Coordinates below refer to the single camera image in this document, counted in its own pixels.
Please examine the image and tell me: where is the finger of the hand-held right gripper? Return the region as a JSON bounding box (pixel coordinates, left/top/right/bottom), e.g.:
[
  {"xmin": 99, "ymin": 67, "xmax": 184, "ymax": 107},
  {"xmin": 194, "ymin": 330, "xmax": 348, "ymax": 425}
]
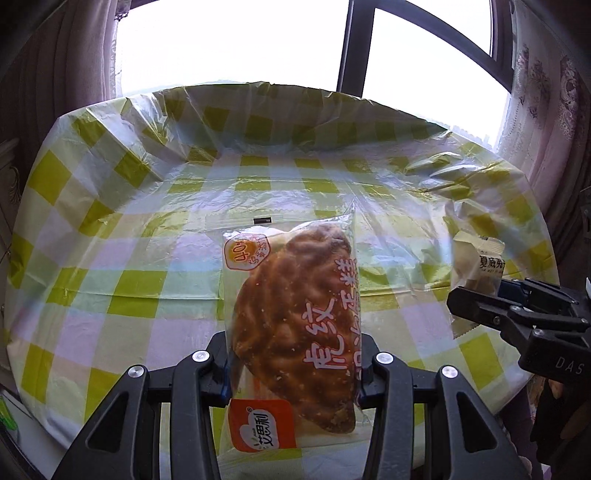
[
  {"xmin": 447, "ymin": 286, "xmax": 539, "ymax": 347},
  {"xmin": 501, "ymin": 278, "xmax": 591, "ymax": 330}
]

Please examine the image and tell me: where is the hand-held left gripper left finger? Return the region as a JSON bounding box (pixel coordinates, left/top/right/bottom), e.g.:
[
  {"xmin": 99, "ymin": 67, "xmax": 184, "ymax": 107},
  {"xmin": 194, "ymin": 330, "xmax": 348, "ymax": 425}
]
[{"xmin": 69, "ymin": 330, "xmax": 234, "ymax": 480}]

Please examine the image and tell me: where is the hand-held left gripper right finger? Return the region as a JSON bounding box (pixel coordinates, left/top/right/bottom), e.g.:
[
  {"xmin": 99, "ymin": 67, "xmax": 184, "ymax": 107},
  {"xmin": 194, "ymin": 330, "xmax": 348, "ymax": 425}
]
[{"xmin": 358, "ymin": 335, "xmax": 539, "ymax": 480}]

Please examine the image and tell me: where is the white nut packet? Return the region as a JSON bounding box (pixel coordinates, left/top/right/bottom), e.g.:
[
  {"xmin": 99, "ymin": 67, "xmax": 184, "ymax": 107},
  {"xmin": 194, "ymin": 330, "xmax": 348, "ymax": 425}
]
[{"xmin": 450, "ymin": 231, "xmax": 506, "ymax": 340}]

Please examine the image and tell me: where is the tiger-stripe bread packet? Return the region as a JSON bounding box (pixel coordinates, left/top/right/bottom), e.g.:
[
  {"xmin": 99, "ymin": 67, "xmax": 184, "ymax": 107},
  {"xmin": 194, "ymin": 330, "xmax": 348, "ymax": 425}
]
[{"xmin": 217, "ymin": 203, "xmax": 375, "ymax": 462}]

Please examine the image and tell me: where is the yellow checked plastic tablecloth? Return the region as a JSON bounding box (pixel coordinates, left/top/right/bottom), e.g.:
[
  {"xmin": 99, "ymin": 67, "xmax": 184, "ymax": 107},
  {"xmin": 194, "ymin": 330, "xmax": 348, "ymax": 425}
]
[{"xmin": 4, "ymin": 82, "xmax": 561, "ymax": 480}]

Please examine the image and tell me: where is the pink right curtain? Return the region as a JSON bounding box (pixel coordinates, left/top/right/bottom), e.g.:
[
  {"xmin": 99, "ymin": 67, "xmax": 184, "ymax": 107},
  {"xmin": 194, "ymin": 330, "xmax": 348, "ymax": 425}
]
[{"xmin": 494, "ymin": 0, "xmax": 591, "ymax": 217}]

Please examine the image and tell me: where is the pink curtain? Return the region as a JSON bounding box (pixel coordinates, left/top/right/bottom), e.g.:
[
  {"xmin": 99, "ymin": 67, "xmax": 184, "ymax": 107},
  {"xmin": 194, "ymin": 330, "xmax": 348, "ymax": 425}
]
[
  {"xmin": 494, "ymin": 0, "xmax": 591, "ymax": 217},
  {"xmin": 0, "ymin": 0, "xmax": 134, "ymax": 139}
]

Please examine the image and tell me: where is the wooden cabinet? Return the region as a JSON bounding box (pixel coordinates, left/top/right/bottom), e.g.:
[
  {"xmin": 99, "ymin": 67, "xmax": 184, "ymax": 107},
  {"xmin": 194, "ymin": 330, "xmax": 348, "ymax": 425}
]
[{"xmin": 0, "ymin": 138, "xmax": 21, "ymax": 278}]

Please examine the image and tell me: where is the pink left curtain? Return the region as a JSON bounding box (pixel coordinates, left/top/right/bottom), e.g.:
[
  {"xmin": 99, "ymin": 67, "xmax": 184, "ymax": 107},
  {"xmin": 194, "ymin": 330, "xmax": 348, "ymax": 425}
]
[{"xmin": 0, "ymin": 0, "xmax": 134, "ymax": 139}]

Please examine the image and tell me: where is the dark window frame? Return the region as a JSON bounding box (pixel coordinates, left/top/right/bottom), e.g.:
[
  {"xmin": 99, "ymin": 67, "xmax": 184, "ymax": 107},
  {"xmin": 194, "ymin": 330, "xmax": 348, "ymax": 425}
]
[{"xmin": 336, "ymin": 0, "xmax": 515, "ymax": 100}]

